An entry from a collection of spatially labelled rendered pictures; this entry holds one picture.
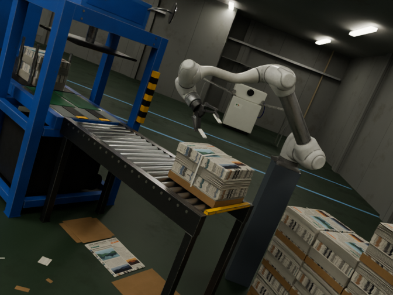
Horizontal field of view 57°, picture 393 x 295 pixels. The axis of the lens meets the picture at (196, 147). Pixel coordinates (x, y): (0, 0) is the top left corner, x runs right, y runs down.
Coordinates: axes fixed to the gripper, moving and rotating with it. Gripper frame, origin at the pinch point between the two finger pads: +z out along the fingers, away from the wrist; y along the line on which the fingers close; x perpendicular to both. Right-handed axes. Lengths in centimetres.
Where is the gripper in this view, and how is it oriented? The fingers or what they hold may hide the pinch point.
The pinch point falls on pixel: (211, 129)
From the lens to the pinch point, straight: 214.9
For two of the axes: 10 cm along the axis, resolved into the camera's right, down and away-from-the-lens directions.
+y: -6.3, 6.2, 4.7
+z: 4.8, 7.9, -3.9
